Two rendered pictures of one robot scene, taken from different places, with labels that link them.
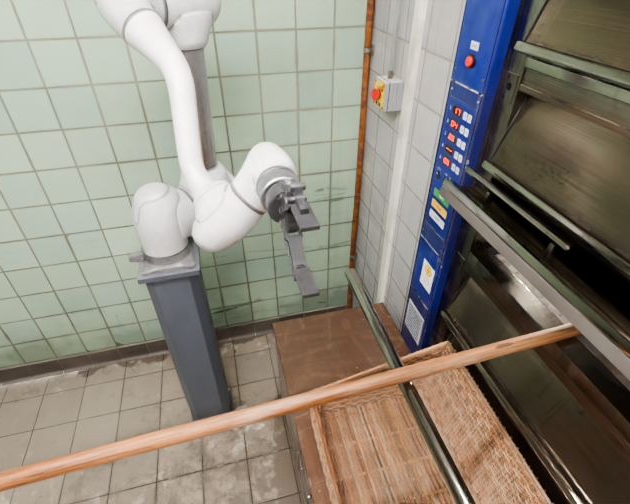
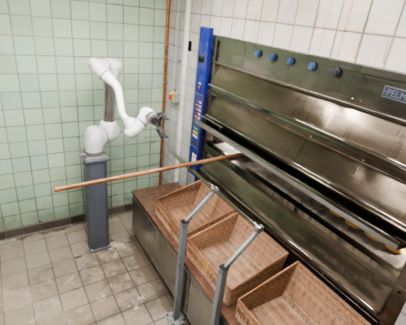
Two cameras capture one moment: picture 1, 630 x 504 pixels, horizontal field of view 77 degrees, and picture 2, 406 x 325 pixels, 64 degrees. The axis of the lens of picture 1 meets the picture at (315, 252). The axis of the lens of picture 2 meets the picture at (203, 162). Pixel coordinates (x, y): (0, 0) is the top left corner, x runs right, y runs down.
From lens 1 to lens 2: 176 cm
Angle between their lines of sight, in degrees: 21
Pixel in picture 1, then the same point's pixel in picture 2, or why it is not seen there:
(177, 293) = (98, 169)
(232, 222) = (138, 128)
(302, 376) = (149, 204)
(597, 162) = (227, 109)
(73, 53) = (54, 78)
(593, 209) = (228, 120)
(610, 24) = (224, 81)
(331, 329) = (157, 190)
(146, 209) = (93, 133)
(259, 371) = (118, 228)
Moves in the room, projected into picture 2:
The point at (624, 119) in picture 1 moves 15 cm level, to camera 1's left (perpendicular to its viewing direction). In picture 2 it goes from (229, 100) to (211, 99)
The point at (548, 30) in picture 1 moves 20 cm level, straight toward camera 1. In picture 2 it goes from (214, 81) to (211, 86)
